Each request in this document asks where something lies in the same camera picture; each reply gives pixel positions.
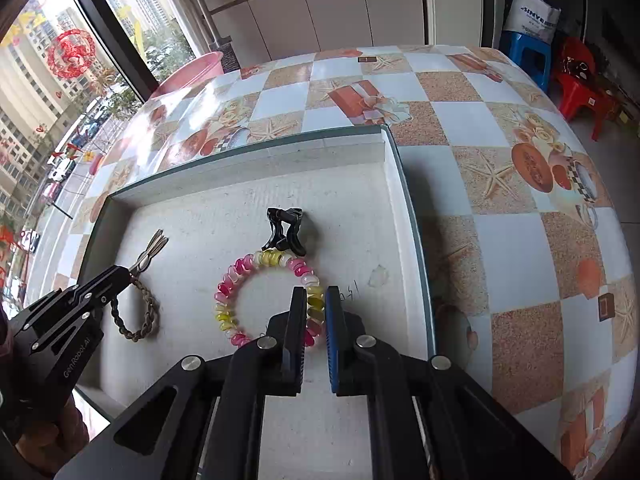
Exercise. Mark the black claw hair clip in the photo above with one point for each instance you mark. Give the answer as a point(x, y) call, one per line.
point(280, 232)

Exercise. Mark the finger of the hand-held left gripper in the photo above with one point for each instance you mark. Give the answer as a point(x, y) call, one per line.
point(80, 285)
point(95, 307)

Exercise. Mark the white tray with green rim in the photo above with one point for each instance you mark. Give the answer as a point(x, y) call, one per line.
point(200, 220)

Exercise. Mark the white pole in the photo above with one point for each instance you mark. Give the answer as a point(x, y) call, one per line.
point(200, 10)

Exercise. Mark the red paper-cut window decoration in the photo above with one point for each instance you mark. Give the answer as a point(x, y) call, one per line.
point(72, 54)

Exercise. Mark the blue plastic stool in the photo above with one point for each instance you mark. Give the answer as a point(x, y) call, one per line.
point(525, 55)

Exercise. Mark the pink plastic basin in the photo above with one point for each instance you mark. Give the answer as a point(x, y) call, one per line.
point(190, 72)

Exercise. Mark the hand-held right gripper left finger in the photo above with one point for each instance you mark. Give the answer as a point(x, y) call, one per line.
point(299, 332)

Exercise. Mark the person's left hand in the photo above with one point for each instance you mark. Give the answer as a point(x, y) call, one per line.
point(55, 435)

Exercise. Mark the red plastic chair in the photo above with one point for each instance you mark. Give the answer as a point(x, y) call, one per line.
point(575, 95)

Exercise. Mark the white cabinet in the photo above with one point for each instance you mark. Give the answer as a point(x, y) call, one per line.
point(340, 15)

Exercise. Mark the white shopping bag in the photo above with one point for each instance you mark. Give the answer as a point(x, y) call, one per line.
point(532, 15)

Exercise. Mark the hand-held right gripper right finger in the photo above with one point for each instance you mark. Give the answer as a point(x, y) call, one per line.
point(331, 342)

